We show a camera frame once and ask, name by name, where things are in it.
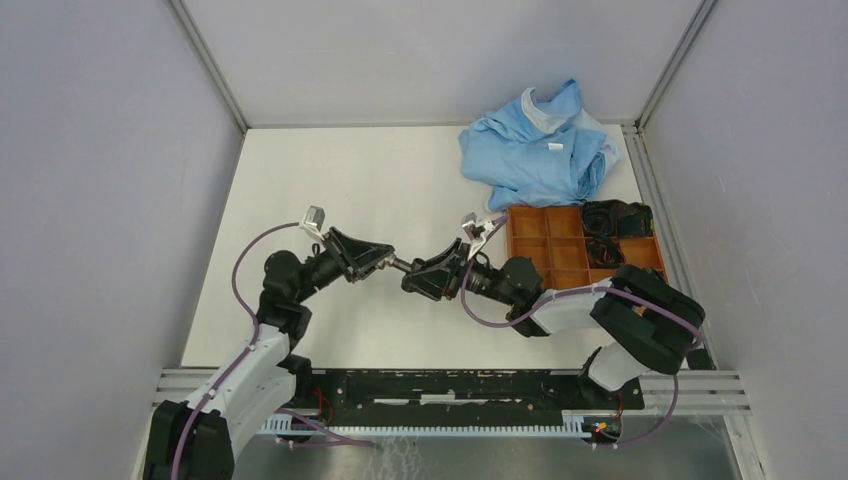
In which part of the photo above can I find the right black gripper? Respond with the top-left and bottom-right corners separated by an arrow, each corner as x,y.
402,239 -> 516,307

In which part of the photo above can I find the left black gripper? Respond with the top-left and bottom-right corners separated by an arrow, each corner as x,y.
294,226 -> 395,303

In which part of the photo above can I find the small grey faucet fitting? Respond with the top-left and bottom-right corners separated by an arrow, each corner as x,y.
377,255 -> 402,270

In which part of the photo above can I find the dark metal faucet tee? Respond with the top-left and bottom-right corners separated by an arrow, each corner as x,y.
393,258 -> 428,284

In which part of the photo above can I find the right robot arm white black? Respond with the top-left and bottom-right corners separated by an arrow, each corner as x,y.
395,240 -> 706,408

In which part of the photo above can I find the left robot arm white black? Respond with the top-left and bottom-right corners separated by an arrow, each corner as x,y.
142,228 -> 395,479

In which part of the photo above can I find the orange compartment tray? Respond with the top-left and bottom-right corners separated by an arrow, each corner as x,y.
506,200 -> 666,289

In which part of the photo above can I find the blue crumpled cloth garment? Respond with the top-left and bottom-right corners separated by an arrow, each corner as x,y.
458,79 -> 623,212

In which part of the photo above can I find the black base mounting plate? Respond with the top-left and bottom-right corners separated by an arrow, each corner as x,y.
285,369 -> 645,428

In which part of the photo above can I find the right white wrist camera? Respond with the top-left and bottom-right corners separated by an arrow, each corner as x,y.
461,212 -> 500,260

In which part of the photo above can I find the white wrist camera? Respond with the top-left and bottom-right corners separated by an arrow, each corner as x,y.
299,205 -> 326,244
461,212 -> 500,260

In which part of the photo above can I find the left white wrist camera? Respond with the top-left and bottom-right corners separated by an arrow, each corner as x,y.
299,205 -> 326,244

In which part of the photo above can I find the black cable bundle middle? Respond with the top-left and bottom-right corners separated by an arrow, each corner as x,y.
583,236 -> 626,270

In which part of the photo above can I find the black cable bundle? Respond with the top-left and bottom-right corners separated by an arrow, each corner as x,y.
583,236 -> 626,270
580,199 -> 655,240

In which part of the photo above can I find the black cable bundle top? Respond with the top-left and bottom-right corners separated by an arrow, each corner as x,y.
580,199 -> 655,240

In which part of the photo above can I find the white slotted cable duct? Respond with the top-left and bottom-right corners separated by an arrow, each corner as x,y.
257,414 -> 621,440

